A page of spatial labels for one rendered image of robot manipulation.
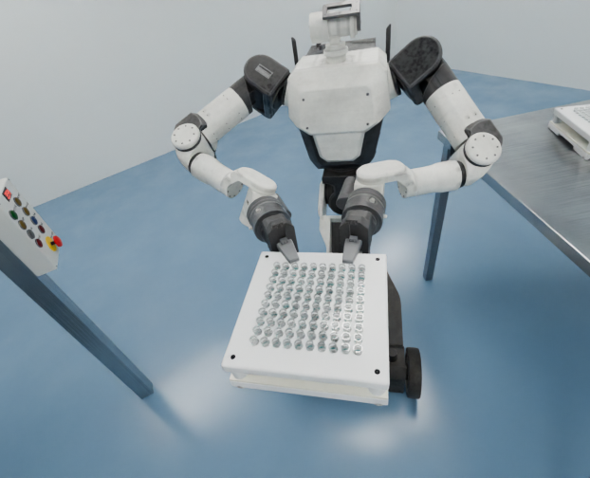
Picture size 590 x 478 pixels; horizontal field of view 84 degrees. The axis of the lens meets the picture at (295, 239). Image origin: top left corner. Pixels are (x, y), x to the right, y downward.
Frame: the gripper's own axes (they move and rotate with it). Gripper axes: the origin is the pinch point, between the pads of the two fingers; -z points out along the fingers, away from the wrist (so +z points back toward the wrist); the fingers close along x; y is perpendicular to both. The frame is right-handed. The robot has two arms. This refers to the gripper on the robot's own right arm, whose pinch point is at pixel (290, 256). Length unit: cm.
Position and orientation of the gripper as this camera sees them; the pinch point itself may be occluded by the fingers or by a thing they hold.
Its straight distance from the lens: 65.9
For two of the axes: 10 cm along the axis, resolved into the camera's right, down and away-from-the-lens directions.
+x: 1.4, 7.5, 6.4
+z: -3.6, -5.7, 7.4
